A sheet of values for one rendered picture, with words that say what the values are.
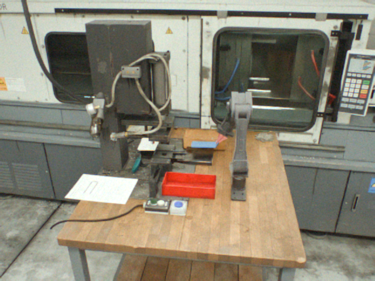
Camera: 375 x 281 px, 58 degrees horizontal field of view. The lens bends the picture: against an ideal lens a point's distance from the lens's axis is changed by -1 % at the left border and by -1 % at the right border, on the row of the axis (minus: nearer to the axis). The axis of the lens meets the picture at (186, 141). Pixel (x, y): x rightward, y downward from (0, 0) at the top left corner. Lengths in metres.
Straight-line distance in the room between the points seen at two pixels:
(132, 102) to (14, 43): 1.30
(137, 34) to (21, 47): 1.32
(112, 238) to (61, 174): 1.61
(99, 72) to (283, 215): 1.06
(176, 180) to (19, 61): 1.56
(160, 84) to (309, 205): 1.54
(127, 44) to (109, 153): 0.58
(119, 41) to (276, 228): 1.05
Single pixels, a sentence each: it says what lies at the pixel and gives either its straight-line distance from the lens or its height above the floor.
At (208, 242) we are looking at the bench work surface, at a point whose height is 0.90.
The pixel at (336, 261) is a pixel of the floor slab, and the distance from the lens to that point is 2.78.
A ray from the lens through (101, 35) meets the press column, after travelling 1.63.
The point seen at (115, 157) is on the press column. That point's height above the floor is 0.98.
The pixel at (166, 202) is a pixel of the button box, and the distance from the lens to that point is 1.55.
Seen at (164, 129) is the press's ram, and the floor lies 1.15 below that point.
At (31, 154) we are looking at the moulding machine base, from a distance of 3.04.
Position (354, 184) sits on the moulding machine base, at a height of 0.53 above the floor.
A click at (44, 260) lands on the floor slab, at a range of 2.78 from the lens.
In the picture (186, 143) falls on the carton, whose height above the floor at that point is 0.93.
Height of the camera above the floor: 1.87
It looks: 27 degrees down
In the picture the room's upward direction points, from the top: straight up
